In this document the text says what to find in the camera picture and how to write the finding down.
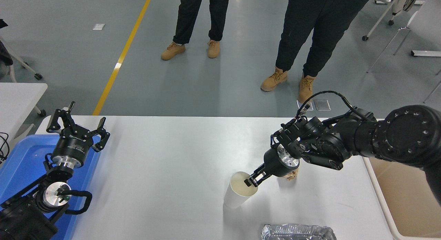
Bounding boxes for person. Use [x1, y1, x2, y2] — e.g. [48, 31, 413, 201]
[261, 0, 374, 103]
[161, 0, 230, 60]

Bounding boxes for white paper cup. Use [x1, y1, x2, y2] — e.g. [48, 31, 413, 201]
[223, 171, 259, 209]

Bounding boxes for blue plastic tray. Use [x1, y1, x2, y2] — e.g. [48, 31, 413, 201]
[0, 134, 102, 240]

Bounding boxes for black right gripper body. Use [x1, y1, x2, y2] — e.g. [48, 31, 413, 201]
[264, 146, 294, 178]

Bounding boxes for white chair chrome legs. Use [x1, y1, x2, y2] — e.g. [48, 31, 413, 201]
[366, 0, 441, 73]

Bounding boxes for silver foil tray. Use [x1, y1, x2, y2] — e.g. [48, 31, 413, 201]
[261, 223, 338, 240]

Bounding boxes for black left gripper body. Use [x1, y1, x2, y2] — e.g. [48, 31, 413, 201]
[52, 130, 94, 163]

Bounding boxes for beige hanging garment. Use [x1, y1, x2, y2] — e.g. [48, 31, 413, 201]
[391, 0, 423, 12]

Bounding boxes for white wheeled rack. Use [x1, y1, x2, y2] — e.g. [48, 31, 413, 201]
[362, 0, 407, 41]

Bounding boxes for black cable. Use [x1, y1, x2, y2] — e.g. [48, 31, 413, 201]
[0, 132, 10, 164]

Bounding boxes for white wheeled stand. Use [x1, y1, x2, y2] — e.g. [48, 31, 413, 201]
[0, 35, 43, 82]

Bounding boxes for large pale bin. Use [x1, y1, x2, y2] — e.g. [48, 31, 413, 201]
[362, 119, 441, 240]

